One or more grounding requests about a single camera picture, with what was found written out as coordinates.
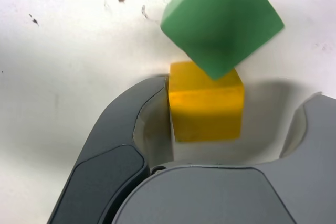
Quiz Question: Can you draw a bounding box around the green cube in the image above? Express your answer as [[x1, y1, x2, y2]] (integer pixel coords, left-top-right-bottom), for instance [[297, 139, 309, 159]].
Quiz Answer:
[[160, 0, 286, 82]]

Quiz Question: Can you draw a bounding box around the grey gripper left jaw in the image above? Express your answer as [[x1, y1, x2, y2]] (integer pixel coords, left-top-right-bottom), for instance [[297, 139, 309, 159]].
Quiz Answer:
[[48, 74, 176, 224]]

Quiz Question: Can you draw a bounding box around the yellow cube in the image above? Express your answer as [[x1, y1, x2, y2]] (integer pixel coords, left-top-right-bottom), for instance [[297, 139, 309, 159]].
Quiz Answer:
[[167, 61, 245, 143]]

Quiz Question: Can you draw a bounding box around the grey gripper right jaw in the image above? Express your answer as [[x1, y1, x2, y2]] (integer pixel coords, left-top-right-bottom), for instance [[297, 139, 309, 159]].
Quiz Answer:
[[112, 91, 336, 224]]

